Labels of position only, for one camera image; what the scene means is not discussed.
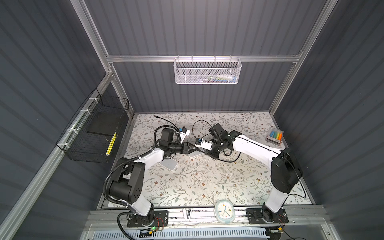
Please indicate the white ventilated cable duct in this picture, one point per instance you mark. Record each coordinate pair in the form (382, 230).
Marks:
(233, 233)

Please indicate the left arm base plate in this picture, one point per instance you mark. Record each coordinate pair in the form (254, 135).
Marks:
(153, 219)

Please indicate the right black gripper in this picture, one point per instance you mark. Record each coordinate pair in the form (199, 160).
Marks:
(214, 155)

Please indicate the black wire wall basket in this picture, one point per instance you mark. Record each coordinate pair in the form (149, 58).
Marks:
(88, 137)

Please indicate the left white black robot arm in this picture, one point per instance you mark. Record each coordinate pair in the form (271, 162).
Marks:
(124, 184)

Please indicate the pack of coloured markers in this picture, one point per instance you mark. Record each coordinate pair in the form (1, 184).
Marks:
(275, 136)

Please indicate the floral patterned table mat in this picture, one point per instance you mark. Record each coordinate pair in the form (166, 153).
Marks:
(203, 181)

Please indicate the white wire mesh basket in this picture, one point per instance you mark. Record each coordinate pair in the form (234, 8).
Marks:
(207, 71)

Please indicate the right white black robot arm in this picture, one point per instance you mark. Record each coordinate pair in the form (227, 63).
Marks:
(285, 170)

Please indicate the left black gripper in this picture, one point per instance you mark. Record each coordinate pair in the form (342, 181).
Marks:
(185, 149)

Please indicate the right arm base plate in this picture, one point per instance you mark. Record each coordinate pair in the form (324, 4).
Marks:
(263, 215)

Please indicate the mint green alarm clock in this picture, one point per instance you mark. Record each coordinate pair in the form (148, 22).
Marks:
(224, 212)

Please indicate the yellow black striped marker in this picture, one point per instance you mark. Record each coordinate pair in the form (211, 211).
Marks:
(111, 144)

